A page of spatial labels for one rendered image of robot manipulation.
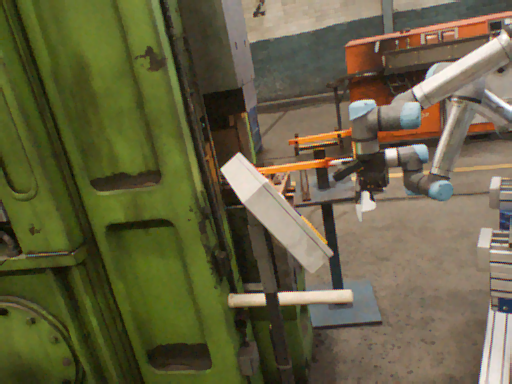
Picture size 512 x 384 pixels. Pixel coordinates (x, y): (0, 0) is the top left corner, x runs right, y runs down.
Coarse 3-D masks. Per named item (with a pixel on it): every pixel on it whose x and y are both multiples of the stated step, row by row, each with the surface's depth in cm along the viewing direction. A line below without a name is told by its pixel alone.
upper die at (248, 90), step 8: (240, 88) 156; (248, 88) 164; (208, 96) 159; (216, 96) 159; (224, 96) 158; (232, 96) 157; (240, 96) 157; (248, 96) 163; (208, 104) 160; (216, 104) 160; (224, 104) 159; (232, 104) 158; (240, 104) 158; (248, 104) 162; (208, 112) 161; (216, 112) 161; (224, 112) 160; (232, 112) 160; (240, 112) 159
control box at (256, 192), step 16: (240, 160) 125; (240, 176) 116; (256, 176) 107; (240, 192) 107; (256, 192) 101; (272, 192) 102; (256, 208) 103; (272, 208) 104; (288, 208) 105; (272, 224) 105; (288, 224) 106; (304, 224) 107; (288, 240) 107; (304, 240) 108; (320, 240) 109; (304, 256) 109; (320, 256) 111
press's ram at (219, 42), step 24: (192, 0) 143; (216, 0) 142; (240, 0) 166; (192, 24) 146; (216, 24) 144; (240, 24) 162; (192, 48) 149; (216, 48) 147; (240, 48) 159; (216, 72) 150; (240, 72) 155
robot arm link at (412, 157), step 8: (400, 152) 162; (408, 152) 161; (416, 152) 160; (424, 152) 160; (400, 160) 162; (408, 160) 162; (416, 160) 161; (424, 160) 161; (408, 168) 163; (416, 168) 162
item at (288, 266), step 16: (288, 176) 197; (240, 208) 170; (240, 224) 173; (240, 240) 179; (272, 240) 173; (240, 256) 182; (272, 256) 177; (288, 256) 177; (240, 272) 185; (256, 272) 183; (288, 272) 176; (256, 288) 184; (288, 288) 179
